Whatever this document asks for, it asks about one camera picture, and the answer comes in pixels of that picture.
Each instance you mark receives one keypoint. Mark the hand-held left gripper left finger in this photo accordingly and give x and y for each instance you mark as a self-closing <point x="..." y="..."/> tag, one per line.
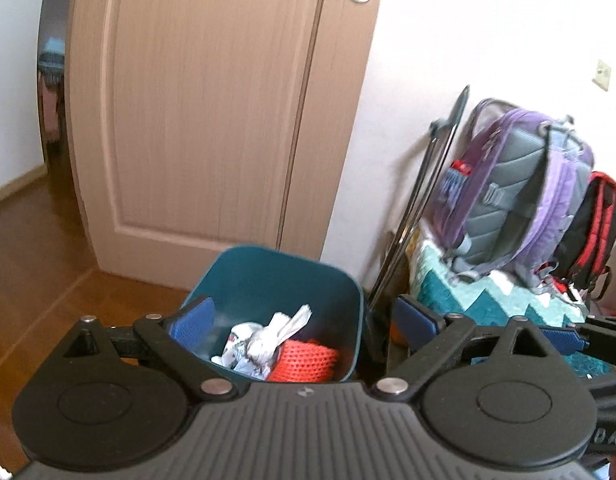
<point x="193" y="317"/>

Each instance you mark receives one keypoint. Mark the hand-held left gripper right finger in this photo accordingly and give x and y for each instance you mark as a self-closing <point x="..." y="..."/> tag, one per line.
<point x="413" y="317"/>

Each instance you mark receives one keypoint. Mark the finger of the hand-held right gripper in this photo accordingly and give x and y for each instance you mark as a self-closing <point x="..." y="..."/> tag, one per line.
<point x="610" y="382"/>
<point x="563" y="340"/>

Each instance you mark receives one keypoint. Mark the white plastic bag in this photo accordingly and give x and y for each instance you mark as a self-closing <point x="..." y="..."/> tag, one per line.
<point x="268" y="342"/>

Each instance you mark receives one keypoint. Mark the teal plastic bin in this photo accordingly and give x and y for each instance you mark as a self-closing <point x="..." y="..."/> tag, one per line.
<point x="288" y="280"/>

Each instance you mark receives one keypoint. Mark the red mesh net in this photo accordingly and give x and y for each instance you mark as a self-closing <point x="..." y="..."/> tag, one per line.
<point x="303" y="360"/>

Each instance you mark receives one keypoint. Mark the teal zigzag quilt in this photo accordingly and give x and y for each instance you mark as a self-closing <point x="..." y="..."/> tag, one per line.
<point x="468" y="295"/>

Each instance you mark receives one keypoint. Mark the red black backpack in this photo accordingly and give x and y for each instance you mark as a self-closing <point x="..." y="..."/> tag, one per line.
<point x="595" y="230"/>

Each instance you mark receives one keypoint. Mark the purple grey backpack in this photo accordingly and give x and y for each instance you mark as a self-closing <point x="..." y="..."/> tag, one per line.
<point x="513" y="195"/>

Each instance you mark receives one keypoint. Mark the light wooden door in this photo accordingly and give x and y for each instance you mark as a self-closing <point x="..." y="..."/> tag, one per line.
<point x="188" y="110"/>

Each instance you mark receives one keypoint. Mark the light wooden door frame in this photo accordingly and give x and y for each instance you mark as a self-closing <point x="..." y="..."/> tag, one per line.
<point x="343" y="85"/>

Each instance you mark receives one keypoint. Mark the beige wall outlet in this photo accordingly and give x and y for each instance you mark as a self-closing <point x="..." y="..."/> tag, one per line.
<point x="602" y="74"/>

